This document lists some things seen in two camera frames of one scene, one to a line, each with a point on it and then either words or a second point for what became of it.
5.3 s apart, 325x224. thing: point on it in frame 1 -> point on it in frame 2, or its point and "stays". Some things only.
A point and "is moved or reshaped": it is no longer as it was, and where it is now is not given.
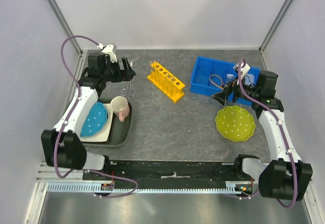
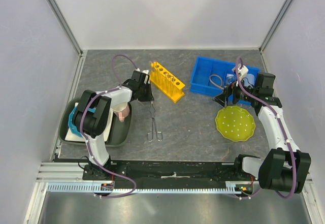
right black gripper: [232, 87] stays
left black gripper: [125, 75] -> [149, 97]
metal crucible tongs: [131, 92] is moved or reshaped
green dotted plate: [235, 124] stays
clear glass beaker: [229, 77] stays
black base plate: [162, 170] stays
